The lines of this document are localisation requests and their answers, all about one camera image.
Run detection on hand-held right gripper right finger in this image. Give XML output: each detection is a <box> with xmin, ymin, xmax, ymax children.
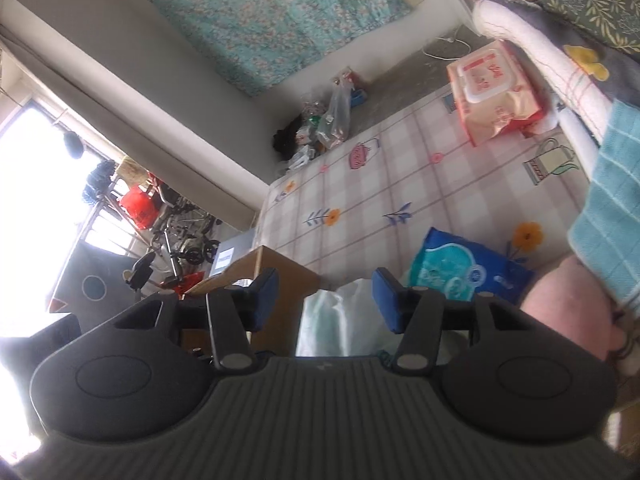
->
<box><xmin>372</xmin><ymin>267</ymin><xmax>527</xmax><ymax>374</ymax></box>

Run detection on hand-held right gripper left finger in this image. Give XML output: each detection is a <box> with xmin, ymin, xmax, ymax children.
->
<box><xmin>112</xmin><ymin>267</ymin><xmax>281</xmax><ymax>374</ymax></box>

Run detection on brown cardboard box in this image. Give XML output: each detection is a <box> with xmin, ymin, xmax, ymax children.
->
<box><xmin>181</xmin><ymin>245</ymin><xmax>322</xmax><ymax>358</ymax></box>

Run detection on white plastic bag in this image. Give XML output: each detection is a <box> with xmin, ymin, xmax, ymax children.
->
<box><xmin>295</xmin><ymin>277</ymin><xmax>401</xmax><ymax>359</ymax></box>

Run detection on grey blue carton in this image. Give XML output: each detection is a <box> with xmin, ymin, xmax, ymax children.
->
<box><xmin>207</xmin><ymin>230</ymin><xmax>262</xmax><ymax>279</ymax></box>

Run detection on blue tissue packet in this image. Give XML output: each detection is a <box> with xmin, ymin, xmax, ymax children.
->
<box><xmin>406</xmin><ymin>227</ymin><xmax>537</xmax><ymax>304</ymax></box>

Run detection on wheelchair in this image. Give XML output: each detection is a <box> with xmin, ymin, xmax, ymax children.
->
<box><xmin>144</xmin><ymin>204</ymin><xmax>224</xmax><ymax>282</ymax></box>

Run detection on red bag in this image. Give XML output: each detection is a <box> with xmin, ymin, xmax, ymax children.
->
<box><xmin>119</xmin><ymin>185</ymin><xmax>162</xmax><ymax>232</ymax></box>

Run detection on dark bag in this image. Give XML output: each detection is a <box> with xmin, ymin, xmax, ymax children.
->
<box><xmin>272</xmin><ymin>114</ymin><xmax>307</xmax><ymax>162</ymax></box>

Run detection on grey box with round hole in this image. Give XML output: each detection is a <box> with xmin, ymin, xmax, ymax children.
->
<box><xmin>49</xmin><ymin>242</ymin><xmax>147</xmax><ymax>332</ymax></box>

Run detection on pink plush toy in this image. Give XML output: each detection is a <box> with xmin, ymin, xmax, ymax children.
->
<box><xmin>519</xmin><ymin>252</ymin><xmax>632</xmax><ymax>377</ymax></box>

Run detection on clear plastic bag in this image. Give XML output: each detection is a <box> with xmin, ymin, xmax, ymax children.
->
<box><xmin>299</xmin><ymin>67</ymin><xmax>369</xmax><ymax>162</ymax></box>

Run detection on hanging clothes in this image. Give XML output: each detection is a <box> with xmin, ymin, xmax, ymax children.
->
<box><xmin>81</xmin><ymin>159</ymin><xmax>119</xmax><ymax>204</ymax></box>

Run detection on red wet wipes pack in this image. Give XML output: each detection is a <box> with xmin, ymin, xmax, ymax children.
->
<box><xmin>446</xmin><ymin>40</ymin><xmax>547</xmax><ymax>147</ymax></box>

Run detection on blue checked towel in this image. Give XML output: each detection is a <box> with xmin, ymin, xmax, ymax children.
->
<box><xmin>567</xmin><ymin>100</ymin><xmax>640</xmax><ymax>317</ymax></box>

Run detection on white checked quilt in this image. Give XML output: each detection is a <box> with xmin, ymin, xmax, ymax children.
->
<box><xmin>472</xmin><ymin>0</ymin><xmax>640</xmax><ymax>162</ymax></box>

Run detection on grey sheet with yellow flowers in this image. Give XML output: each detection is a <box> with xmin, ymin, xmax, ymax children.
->
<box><xmin>482</xmin><ymin>0</ymin><xmax>640</xmax><ymax>103</ymax></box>

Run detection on grey leaf print pillow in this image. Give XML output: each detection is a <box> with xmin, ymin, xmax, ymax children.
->
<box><xmin>537</xmin><ymin>0</ymin><xmax>640</xmax><ymax>57</ymax></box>

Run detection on white cable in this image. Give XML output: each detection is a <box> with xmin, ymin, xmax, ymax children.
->
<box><xmin>422</xmin><ymin>34</ymin><xmax>470</xmax><ymax>59</ymax></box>

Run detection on teal floral wall cloth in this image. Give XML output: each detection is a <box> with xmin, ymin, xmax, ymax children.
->
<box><xmin>145</xmin><ymin>0</ymin><xmax>414</xmax><ymax>99</ymax></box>

